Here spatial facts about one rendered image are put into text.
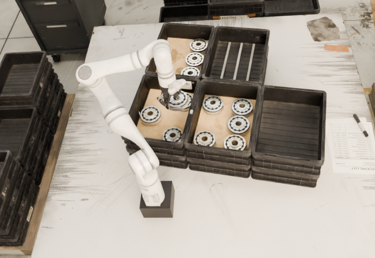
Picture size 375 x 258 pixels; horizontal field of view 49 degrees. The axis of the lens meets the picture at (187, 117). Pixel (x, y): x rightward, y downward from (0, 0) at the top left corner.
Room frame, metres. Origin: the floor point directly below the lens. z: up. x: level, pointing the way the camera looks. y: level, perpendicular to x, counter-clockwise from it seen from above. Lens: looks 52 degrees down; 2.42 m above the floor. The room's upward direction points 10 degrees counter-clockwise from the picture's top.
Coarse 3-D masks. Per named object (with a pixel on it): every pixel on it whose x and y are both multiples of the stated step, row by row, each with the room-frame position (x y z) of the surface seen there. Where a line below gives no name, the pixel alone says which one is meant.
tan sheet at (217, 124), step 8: (224, 104) 1.27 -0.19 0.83; (200, 112) 1.25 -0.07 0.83; (224, 112) 1.23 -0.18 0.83; (200, 120) 1.20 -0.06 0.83; (208, 120) 1.19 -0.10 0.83; (216, 120) 1.19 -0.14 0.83; (224, 120) 1.18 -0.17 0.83; (248, 120) 1.15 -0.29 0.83; (200, 128) 1.15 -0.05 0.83; (208, 128) 1.15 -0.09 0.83; (216, 128) 1.14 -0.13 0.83; (224, 128) 1.13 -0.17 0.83; (216, 136) 1.09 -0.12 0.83; (224, 136) 1.08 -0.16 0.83; (248, 136) 1.06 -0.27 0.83; (248, 144) 1.02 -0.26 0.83
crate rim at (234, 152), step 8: (208, 80) 1.36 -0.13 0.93; (216, 80) 1.35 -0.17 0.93; (200, 88) 1.32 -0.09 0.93; (256, 104) 1.16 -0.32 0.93; (256, 112) 1.12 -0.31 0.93; (192, 120) 1.14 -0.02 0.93; (184, 144) 1.01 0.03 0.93; (192, 144) 1.00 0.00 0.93; (224, 152) 0.94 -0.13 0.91; (232, 152) 0.93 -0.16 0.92; (240, 152) 0.92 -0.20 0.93; (248, 152) 0.91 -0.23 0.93
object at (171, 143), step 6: (144, 78) 1.45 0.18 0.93; (180, 78) 1.41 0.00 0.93; (186, 78) 1.40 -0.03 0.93; (192, 78) 1.39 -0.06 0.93; (198, 84) 1.35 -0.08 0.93; (138, 90) 1.37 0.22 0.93; (132, 102) 1.31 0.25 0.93; (192, 102) 1.24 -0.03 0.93; (132, 108) 1.27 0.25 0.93; (192, 108) 1.20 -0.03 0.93; (186, 120) 1.14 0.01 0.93; (186, 126) 1.11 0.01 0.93; (126, 138) 1.10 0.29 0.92; (150, 138) 1.07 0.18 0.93; (156, 144) 1.05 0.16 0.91; (162, 144) 1.04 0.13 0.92; (168, 144) 1.03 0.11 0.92; (174, 144) 1.02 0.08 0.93; (180, 144) 1.02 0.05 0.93
